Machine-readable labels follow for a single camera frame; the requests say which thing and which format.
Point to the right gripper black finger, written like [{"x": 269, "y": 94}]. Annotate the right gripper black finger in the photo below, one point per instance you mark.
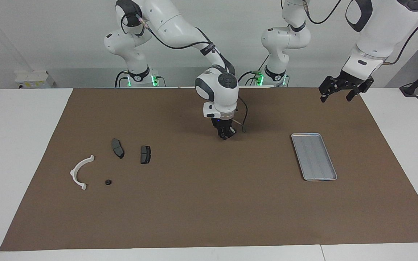
[
  {"x": 221, "y": 133},
  {"x": 231, "y": 132}
]

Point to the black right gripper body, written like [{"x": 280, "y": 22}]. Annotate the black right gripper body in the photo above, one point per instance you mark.
[{"x": 223, "y": 124}]

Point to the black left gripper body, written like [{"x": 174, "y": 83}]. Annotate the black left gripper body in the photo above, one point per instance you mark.
[{"x": 347, "y": 79}]

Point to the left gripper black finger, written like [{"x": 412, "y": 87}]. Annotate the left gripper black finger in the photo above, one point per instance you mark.
[
  {"x": 324, "y": 95},
  {"x": 352, "y": 94}
]

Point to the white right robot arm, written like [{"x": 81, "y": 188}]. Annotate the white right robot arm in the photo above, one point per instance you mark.
[{"x": 220, "y": 98}]

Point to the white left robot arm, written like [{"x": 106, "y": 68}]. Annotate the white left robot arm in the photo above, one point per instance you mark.
[{"x": 381, "y": 29}]

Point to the silver metal tray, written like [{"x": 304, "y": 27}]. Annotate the silver metal tray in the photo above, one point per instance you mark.
[{"x": 314, "y": 157}]

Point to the brown table mat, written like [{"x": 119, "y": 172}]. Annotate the brown table mat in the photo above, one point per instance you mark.
[{"x": 209, "y": 203}]

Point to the short rectangular grey brake pad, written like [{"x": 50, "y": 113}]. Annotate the short rectangular grey brake pad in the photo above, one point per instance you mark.
[{"x": 145, "y": 154}]

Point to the long curved grey brake pad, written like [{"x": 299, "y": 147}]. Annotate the long curved grey brake pad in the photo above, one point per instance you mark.
[{"x": 117, "y": 148}]

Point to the white power strip box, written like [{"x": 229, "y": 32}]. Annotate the white power strip box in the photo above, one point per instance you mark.
[{"x": 33, "y": 79}]

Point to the white curved plastic bracket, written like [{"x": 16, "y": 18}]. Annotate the white curved plastic bracket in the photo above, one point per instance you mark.
[{"x": 73, "y": 173}]

